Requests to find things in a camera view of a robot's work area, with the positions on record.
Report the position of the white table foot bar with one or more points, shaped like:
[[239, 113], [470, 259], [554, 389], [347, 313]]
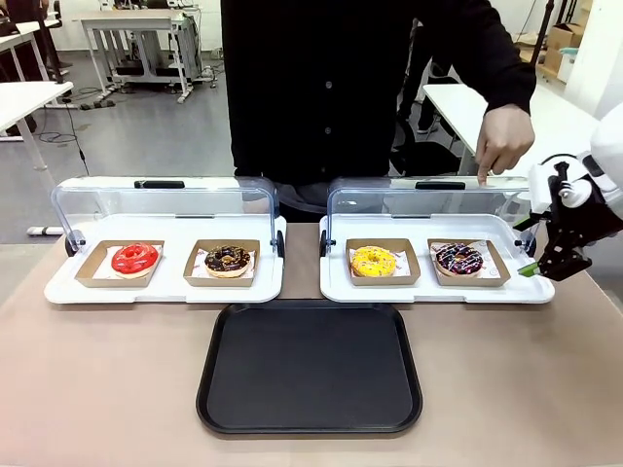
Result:
[[44, 230]]

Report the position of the white office table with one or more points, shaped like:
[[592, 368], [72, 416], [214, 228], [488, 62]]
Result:
[[457, 109]]

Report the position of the black plastic serving tray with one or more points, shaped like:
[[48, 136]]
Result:
[[309, 370]]

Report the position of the black floor power strip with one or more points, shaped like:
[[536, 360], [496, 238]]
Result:
[[97, 104]]

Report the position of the brown cardboard box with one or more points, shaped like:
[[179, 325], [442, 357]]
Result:
[[560, 44]]

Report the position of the clear hinged case lid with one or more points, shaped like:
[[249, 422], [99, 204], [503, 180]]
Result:
[[160, 197], [438, 198]]

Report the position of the chocolate donut with nut sprinkles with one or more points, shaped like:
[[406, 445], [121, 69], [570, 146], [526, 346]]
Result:
[[241, 262]]

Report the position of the dark donut with white drizzle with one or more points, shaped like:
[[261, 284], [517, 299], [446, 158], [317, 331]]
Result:
[[445, 265]]

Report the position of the yellow glazed sprinkled donut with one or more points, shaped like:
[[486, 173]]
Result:
[[362, 265]]

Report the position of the white desk with black post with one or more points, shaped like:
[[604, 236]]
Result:
[[22, 34]]

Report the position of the beige workbench with metal legs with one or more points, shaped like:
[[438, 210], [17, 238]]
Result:
[[136, 22]]

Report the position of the white display case base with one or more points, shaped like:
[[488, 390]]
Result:
[[428, 294], [170, 292]]

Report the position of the white office desk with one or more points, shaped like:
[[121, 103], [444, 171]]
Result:
[[24, 99]]

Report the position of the red glazed donut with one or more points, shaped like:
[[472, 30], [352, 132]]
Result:
[[146, 262]]

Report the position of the brown cardboard donut tray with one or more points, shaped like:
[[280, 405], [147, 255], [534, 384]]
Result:
[[92, 272], [408, 272], [192, 278], [499, 277]]

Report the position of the person torso in black shirt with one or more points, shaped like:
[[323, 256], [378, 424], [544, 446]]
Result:
[[311, 87]]

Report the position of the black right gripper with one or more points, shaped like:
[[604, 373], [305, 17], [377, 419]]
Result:
[[584, 214]]

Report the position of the person's left forearm black sleeve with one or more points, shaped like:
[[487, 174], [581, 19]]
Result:
[[506, 68]]

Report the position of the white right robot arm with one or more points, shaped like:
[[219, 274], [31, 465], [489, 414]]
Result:
[[608, 160]]

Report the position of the person's left hand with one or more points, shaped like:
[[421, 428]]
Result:
[[506, 138]]

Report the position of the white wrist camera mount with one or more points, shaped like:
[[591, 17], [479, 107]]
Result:
[[540, 187]]

